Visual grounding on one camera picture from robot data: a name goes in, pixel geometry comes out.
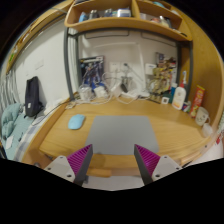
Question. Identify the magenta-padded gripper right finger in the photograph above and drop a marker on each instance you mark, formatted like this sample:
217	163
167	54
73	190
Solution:
166	165

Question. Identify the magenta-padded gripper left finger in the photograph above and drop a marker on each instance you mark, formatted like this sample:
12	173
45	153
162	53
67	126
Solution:
58	165

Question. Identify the light blue computer mouse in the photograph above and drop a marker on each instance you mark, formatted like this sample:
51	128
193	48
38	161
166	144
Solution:
76	121

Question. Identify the grey mouse pad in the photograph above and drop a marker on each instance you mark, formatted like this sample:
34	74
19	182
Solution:
120	135

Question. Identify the blue plaid bedding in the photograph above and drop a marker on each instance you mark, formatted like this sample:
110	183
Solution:
16	133

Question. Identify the white mug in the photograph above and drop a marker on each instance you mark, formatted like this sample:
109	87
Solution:
201	116

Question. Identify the small clear plastic holder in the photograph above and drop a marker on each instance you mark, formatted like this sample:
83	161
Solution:
70	105

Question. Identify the small white desk clock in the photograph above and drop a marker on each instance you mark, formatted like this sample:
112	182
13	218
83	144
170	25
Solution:
165	100

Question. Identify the white pump lotion bottle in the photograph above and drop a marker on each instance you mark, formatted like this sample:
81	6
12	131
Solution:
179	98

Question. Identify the red snack box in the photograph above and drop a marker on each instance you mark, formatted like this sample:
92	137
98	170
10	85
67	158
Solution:
197	100

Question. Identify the teal bottle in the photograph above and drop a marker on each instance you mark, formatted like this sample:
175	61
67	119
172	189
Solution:
173	93

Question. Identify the black backpack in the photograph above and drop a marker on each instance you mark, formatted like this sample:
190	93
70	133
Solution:
32	96

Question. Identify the clear domed container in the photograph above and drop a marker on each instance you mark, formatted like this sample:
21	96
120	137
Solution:
85	92

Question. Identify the white power strip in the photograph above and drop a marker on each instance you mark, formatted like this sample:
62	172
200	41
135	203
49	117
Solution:
130	94

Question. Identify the golden robot figure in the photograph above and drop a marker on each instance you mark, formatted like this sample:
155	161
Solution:
161	83

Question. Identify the white charger block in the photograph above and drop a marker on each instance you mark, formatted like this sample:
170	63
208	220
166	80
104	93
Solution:
100	92

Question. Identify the black power adapter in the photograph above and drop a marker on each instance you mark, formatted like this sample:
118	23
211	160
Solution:
123	88

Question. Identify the white electric toothbrush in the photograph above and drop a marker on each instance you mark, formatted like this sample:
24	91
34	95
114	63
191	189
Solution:
184	78

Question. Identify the metal cup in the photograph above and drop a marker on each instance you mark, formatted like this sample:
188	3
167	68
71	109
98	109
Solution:
126	81

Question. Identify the blue robot model kit box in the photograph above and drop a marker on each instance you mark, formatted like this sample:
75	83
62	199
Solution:
91	71

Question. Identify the wooden shelf unit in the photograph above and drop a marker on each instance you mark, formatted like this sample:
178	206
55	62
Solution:
110	23

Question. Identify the white wall socket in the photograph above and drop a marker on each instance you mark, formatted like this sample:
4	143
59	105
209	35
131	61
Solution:
114	67

